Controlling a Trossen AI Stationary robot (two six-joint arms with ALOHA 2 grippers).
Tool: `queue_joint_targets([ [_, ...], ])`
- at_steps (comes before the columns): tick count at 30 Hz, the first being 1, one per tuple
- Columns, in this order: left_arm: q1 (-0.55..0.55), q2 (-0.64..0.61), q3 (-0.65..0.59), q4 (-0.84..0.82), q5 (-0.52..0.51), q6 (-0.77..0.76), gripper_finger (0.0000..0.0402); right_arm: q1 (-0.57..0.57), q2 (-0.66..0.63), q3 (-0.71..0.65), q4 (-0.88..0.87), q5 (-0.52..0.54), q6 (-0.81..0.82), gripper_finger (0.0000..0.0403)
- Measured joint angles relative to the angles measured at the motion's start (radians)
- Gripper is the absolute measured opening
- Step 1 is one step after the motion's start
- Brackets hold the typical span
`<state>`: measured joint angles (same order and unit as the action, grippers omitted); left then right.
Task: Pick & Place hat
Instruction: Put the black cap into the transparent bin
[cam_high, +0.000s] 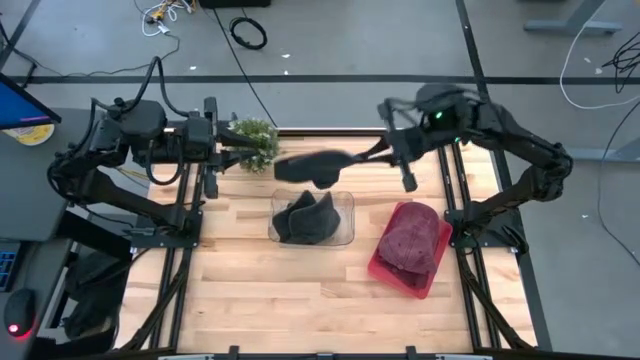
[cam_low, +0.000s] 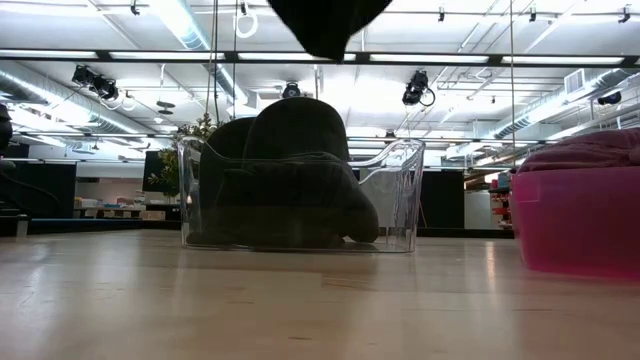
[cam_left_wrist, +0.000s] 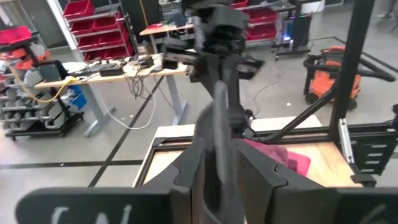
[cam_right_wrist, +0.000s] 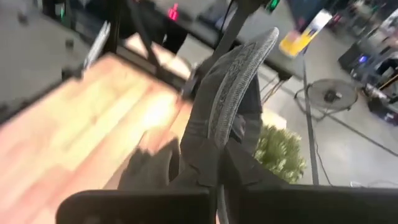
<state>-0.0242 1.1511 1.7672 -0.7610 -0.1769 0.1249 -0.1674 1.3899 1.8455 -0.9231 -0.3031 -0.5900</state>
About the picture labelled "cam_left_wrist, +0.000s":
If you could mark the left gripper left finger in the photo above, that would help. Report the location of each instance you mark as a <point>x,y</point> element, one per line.
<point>189,174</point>

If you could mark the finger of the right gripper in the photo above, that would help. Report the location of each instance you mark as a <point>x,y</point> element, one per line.
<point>236,121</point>
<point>214,70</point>

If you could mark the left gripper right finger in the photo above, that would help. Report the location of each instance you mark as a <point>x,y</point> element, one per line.
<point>258,180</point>

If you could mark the dark grey fabric hat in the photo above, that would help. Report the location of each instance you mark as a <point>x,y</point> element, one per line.
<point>217,140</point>

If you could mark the maroon fabric hat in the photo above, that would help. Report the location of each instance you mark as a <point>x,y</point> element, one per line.
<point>267,152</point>

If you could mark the metal shelf with red bins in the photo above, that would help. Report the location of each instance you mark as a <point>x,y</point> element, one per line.
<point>99,28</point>
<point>261,21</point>

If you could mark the wooden desk with grey legs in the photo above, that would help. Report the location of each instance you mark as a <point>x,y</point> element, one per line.
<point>168,28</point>
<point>77,81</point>

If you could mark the black computer tower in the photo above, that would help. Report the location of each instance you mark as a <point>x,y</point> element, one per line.
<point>300,31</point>

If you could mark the orange shop vacuum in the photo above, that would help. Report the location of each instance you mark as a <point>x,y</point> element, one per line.
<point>323,77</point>

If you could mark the black electronics box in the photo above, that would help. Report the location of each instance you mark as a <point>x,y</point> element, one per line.
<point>111,71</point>

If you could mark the black cart with supplies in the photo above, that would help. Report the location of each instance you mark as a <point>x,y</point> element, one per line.
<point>37,102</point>

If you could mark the black aluminium rig frame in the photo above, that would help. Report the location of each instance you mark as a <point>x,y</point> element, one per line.
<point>351,62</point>

